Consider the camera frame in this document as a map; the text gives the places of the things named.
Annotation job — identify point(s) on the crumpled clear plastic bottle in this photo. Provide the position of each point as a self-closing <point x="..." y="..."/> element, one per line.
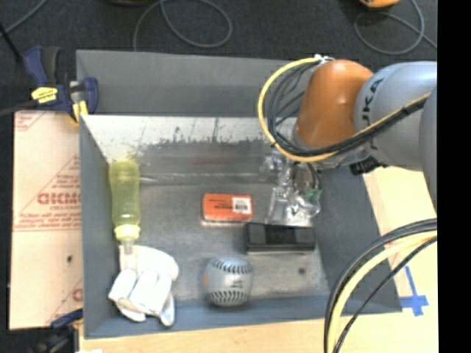
<point x="283" y="206"/>

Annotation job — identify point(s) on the black flat block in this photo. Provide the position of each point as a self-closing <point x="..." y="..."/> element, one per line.
<point x="279" y="237"/>

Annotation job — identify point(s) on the orange box with barcode label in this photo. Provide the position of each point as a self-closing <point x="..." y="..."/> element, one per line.
<point x="224" y="207"/>

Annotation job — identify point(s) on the grey baseball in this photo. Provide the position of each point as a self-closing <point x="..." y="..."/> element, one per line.
<point x="228" y="281"/>

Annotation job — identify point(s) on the grey metal bin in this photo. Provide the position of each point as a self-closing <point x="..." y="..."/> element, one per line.
<point x="191" y="241"/>

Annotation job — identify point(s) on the yellow-green clear plastic bottle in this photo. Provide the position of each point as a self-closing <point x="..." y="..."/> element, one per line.
<point x="125" y="193"/>

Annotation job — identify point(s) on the white glove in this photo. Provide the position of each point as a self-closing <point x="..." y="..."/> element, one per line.
<point x="147" y="285"/>

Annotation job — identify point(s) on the brown cardboard board red print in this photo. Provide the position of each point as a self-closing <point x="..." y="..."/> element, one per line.
<point x="44" y="182"/>

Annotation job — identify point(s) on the black cylinder on white bracket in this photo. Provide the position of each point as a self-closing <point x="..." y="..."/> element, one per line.
<point x="364" y="167"/>

